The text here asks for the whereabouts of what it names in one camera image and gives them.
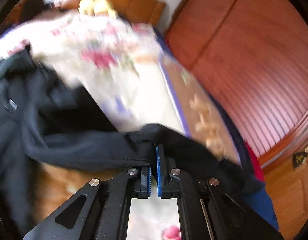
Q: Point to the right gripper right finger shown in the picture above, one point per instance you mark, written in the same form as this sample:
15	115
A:
205	210

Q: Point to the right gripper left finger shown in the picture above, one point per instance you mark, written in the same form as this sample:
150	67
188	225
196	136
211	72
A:
99	210

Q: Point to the black double-breasted coat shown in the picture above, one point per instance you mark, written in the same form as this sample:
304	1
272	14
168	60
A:
41	120

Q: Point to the floral bed blanket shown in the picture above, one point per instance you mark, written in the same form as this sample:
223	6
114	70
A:
117	62

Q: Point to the wooden louvred wardrobe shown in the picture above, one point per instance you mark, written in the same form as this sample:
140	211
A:
252	57

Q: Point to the yellow plush toy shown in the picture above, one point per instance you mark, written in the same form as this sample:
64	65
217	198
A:
97	8

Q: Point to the wooden bed headboard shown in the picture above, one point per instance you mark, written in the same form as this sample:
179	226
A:
136	11

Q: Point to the wooden door with handle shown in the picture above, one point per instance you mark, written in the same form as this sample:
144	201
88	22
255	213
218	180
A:
287	185

